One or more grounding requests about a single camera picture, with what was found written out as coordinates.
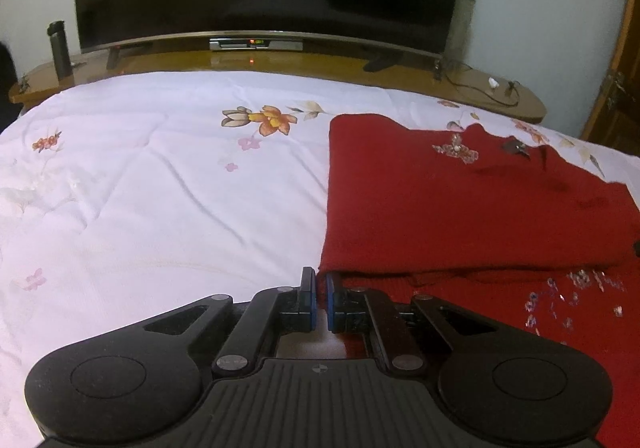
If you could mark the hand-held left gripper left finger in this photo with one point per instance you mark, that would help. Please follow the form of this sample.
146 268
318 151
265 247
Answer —
310 298

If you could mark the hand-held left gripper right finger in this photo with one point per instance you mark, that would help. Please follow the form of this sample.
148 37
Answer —
330 300

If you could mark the red knit sweater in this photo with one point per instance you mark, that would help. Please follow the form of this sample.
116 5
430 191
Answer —
450 208

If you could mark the white floral bedsheet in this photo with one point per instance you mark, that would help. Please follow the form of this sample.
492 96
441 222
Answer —
165 198

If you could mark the silver set-top box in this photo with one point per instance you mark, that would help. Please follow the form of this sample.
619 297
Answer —
256 44

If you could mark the wooden television stand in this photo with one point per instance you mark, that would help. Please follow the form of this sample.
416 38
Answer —
200 61

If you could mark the clear plastic cover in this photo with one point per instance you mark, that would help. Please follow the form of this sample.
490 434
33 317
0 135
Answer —
462 27

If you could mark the black flask bottle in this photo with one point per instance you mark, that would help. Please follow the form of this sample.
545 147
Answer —
62 52

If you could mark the brown wooden door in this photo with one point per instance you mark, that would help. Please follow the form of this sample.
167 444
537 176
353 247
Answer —
620 92

